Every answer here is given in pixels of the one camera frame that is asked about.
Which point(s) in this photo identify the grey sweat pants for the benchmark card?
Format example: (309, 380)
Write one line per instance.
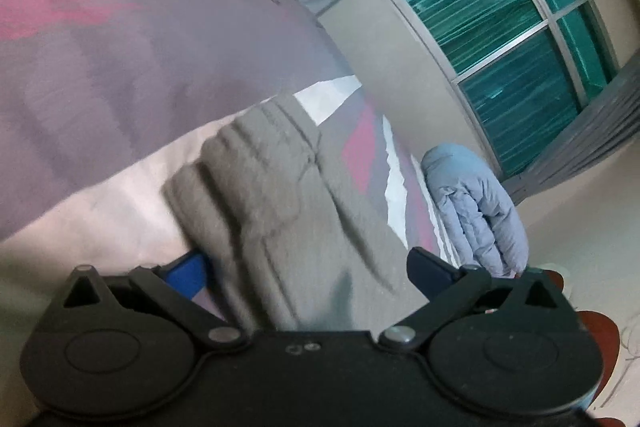
(294, 245)

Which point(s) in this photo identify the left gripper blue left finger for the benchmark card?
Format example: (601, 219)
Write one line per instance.
(172, 289)

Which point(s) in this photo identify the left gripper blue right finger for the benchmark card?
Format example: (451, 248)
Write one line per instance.
(450, 293)

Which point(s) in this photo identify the grey curtain right of window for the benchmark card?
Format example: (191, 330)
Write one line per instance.
(600, 130)

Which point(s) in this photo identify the folded light blue duvet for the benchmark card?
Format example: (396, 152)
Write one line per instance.
(479, 216)

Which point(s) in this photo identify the window with teal glass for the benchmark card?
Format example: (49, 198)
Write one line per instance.
(524, 68)

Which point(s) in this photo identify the purple pink striped bed sheet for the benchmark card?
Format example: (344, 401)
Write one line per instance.
(102, 101)

